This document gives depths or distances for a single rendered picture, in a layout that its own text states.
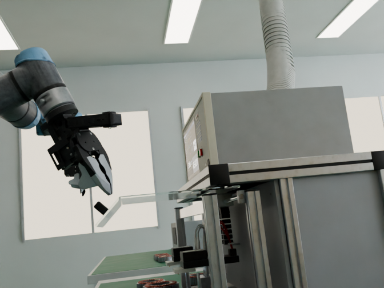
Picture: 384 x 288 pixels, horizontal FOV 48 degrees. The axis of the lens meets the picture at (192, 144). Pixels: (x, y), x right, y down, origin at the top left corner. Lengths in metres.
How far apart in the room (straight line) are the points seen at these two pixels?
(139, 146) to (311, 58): 2.96
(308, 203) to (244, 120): 0.27
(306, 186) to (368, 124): 6.02
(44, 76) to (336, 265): 0.77
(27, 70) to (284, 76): 1.82
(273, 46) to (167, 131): 3.55
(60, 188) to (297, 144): 5.01
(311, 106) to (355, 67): 6.05
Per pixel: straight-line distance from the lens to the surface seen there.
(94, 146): 0.95
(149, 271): 2.74
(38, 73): 0.98
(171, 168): 5.96
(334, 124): 1.21
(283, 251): 1.01
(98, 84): 6.22
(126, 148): 5.97
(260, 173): 0.99
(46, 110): 0.96
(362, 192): 1.10
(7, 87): 1.00
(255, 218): 0.99
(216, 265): 0.98
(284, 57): 2.67
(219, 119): 1.11
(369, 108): 7.11
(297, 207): 1.02
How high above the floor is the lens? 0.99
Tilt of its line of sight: 10 degrees up
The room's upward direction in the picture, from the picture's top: 6 degrees counter-clockwise
